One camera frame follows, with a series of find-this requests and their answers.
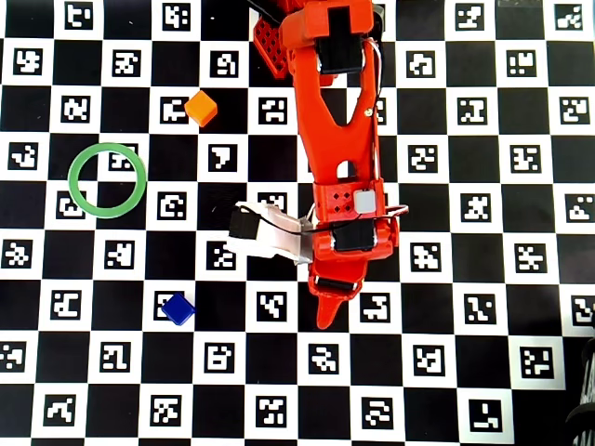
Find red gripper finger with black pad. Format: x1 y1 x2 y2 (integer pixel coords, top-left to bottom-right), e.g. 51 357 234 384
315 293 357 330

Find red gripper body black motors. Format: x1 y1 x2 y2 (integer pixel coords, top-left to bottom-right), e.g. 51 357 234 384
307 217 401 298

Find blue cube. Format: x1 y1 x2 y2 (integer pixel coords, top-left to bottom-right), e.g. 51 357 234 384
161 292 196 328

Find orange cube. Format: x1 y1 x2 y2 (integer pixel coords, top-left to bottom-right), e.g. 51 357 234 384
184 89 218 128

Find red perforated robot base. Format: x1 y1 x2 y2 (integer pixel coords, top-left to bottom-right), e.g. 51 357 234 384
252 13 298 79

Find black white marker checkerboard mat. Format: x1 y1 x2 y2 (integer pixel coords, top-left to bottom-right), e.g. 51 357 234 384
0 0 595 446

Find black ribbed object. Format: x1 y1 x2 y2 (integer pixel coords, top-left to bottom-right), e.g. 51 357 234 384
565 337 595 446

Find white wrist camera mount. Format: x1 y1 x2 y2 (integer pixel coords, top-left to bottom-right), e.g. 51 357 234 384
227 200 317 266

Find green flat ring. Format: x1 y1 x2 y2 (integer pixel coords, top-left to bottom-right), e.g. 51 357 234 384
67 142 148 219

